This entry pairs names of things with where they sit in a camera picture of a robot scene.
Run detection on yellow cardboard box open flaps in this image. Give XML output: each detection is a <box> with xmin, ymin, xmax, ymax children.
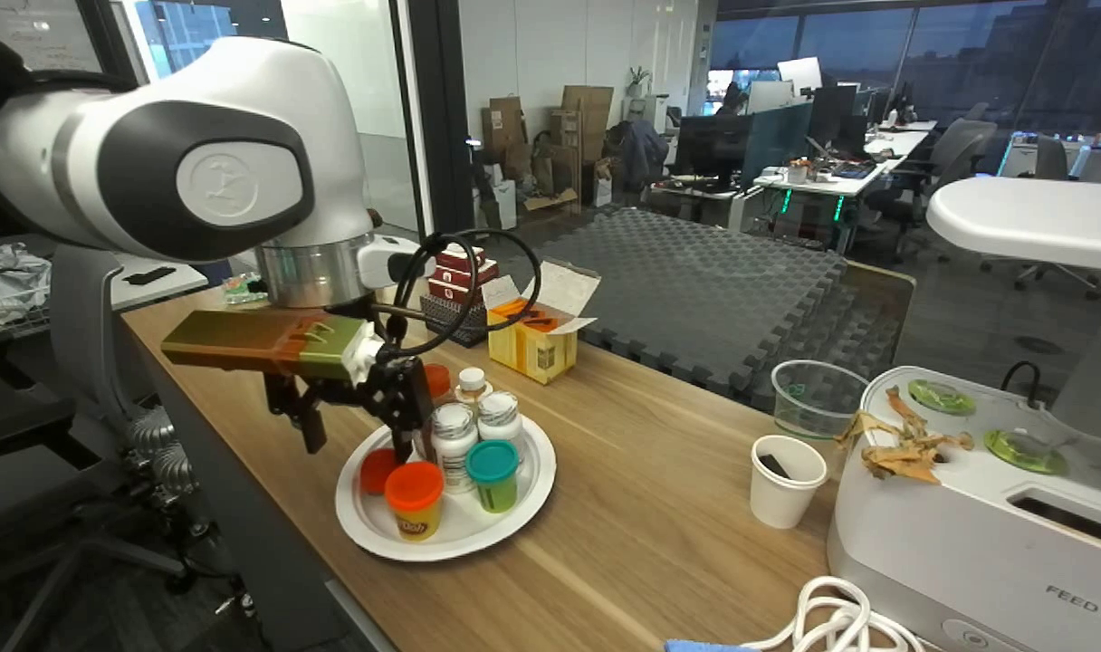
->
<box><xmin>483</xmin><ymin>258</ymin><xmax>605</xmax><ymax>386</ymax></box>

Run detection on white rope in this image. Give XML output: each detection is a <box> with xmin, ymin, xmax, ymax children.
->
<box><xmin>741</xmin><ymin>572</ymin><xmax>926</xmax><ymax>652</ymax></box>

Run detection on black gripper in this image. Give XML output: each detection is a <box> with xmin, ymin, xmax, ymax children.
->
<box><xmin>262</xmin><ymin>347</ymin><xmax>434</xmax><ymax>469</ymax></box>

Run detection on red flat box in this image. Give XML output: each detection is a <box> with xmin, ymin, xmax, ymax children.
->
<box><xmin>422</xmin><ymin>262</ymin><xmax>504</xmax><ymax>292</ymax></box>
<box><xmin>430</xmin><ymin>242</ymin><xmax>504</xmax><ymax>273</ymax></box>
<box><xmin>422</xmin><ymin>280</ymin><xmax>497</xmax><ymax>311</ymax></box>

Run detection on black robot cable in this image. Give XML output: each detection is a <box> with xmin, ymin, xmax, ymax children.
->
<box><xmin>376</xmin><ymin>224</ymin><xmax>545</xmax><ymax>362</ymax></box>

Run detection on green flat packet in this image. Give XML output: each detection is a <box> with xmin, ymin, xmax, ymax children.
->
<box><xmin>222</xmin><ymin>273</ymin><xmax>274</xmax><ymax>308</ymax></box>

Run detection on brown cardboard box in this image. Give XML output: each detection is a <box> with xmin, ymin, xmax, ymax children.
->
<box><xmin>559</xmin><ymin>83</ymin><xmax>619</xmax><ymax>195</ymax></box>
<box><xmin>477</xmin><ymin>93</ymin><xmax>532</xmax><ymax>183</ymax></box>

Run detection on brown dried food pieces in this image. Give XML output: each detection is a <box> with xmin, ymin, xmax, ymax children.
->
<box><xmin>840</xmin><ymin>379</ymin><xmax>945</xmax><ymax>486</ymax></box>

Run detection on computer monitor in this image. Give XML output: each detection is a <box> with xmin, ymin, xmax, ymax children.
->
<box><xmin>775</xmin><ymin>55</ymin><xmax>827</xmax><ymax>96</ymax></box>

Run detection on grey swivel chair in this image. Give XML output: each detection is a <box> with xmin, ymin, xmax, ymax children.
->
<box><xmin>0</xmin><ymin>232</ymin><xmax>235</xmax><ymax>652</ymax></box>

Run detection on grey patterned box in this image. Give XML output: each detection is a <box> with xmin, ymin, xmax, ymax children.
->
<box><xmin>415</xmin><ymin>291</ymin><xmax>492</xmax><ymax>350</ymax></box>

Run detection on clear plastic cup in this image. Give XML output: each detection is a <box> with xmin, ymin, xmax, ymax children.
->
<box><xmin>768</xmin><ymin>356</ymin><xmax>868</xmax><ymax>443</ymax></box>

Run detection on white printer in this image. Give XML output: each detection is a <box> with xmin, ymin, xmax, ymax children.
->
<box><xmin>821</xmin><ymin>362</ymin><xmax>1101</xmax><ymax>652</ymax></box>

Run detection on white office desk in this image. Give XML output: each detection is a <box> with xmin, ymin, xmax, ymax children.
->
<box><xmin>749</xmin><ymin>152</ymin><xmax>905</xmax><ymax>232</ymax></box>

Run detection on white paper cup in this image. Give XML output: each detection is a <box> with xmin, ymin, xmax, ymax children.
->
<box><xmin>746</xmin><ymin>430</ymin><xmax>834</xmax><ymax>532</ymax></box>

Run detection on grey foam floor mat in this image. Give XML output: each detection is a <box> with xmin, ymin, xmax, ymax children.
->
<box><xmin>498</xmin><ymin>201</ymin><xmax>925</xmax><ymax>409</ymax></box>

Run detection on green toy vegetable slice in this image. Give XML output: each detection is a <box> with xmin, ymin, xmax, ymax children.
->
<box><xmin>905</xmin><ymin>375</ymin><xmax>979</xmax><ymax>421</ymax></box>
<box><xmin>980</xmin><ymin>426</ymin><xmax>1069</xmax><ymax>479</ymax></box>

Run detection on white paper plate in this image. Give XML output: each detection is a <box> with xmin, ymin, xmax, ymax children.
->
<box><xmin>332</xmin><ymin>409</ymin><xmax>562</xmax><ymax>568</ymax></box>

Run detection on yellow tub orange lid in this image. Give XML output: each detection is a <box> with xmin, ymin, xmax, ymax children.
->
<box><xmin>380</xmin><ymin>455</ymin><xmax>448</xmax><ymax>543</ymax></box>

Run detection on green tub teal lid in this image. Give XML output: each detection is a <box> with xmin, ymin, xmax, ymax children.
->
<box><xmin>465</xmin><ymin>438</ymin><xmax>524</xmax><ymax>517</ymax></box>

